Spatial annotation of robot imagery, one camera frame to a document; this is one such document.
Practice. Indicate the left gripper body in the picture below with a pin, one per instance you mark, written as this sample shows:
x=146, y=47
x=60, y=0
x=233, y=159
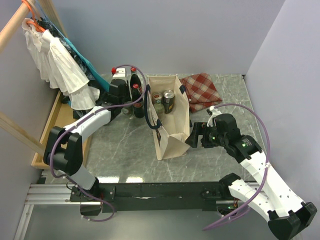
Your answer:
x=127, y=96

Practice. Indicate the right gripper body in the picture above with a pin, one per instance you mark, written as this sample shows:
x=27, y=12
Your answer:
x=211, y=138

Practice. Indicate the green cap bottle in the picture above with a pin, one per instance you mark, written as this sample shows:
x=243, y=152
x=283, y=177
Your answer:
x=159, y=109
x=127, y=109

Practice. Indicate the cola bottle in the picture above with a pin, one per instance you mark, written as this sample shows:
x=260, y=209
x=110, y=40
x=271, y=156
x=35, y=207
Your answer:
x=135, y=80
x=138, y=107

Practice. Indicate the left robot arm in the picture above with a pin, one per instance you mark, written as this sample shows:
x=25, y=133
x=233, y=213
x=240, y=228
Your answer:
x=64, y=147

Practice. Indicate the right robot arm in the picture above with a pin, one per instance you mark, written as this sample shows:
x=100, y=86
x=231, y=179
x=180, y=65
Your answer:
x=284, y=211

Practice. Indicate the teal garment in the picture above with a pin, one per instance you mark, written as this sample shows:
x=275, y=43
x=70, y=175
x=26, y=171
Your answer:
x=84, y=64

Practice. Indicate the red plaid folded cloth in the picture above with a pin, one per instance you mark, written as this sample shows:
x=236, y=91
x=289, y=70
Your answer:
x=201, y=91

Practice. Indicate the small red top can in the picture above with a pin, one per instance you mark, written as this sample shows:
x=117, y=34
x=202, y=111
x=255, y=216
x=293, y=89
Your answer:
x=157, y=97

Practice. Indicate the dark floral garment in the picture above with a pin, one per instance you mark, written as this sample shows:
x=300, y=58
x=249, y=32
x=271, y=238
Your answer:
x=65, y=100

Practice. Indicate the tall dark can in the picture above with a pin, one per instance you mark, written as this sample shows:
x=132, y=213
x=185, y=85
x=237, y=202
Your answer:
x=168, y=101

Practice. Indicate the white pleated garment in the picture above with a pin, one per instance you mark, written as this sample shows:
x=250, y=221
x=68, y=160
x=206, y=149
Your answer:
x=58, y=68

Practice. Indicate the black base beam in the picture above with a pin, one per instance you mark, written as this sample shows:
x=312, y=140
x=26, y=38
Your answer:
x=145, y=196

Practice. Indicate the orange hanger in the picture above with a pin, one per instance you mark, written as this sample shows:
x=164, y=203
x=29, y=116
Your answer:
x=34, y=13

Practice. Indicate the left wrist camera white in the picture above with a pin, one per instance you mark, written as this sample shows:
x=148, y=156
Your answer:
x=119, y=73

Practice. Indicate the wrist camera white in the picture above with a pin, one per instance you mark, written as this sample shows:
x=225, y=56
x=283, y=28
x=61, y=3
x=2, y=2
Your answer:
x=119, y=73
x=213, y=112

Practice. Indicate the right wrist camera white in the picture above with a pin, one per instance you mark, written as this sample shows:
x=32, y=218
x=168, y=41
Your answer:
x=213, y=112

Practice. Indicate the aluminium frame rail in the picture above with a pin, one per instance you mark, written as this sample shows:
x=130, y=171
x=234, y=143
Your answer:
x=40, y=194

